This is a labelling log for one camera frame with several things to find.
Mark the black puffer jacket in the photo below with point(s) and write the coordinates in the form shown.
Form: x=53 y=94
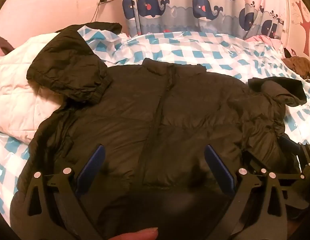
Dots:
x=157 y=110

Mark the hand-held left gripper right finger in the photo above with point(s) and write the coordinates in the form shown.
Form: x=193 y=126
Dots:
x=218 y=166

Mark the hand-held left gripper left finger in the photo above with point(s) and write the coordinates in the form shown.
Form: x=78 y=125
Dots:
x=91 y=165

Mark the brown cloth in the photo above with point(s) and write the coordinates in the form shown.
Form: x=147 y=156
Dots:
x=298 y=66

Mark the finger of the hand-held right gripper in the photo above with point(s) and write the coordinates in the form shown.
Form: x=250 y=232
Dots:
x=255 y=161
x=290 y=143

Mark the person's left hand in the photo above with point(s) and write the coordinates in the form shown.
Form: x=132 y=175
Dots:
x=137 y=233

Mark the black cloth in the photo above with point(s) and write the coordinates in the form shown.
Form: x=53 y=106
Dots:
x=102 y=27

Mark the dark grey cloth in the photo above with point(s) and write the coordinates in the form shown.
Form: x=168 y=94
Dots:
x=3 y=45

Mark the blue white checkered plastic sheet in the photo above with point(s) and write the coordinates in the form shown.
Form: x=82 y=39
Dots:
x=195 y=52

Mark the pink cloth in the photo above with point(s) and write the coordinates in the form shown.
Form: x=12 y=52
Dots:
x=262 y=41

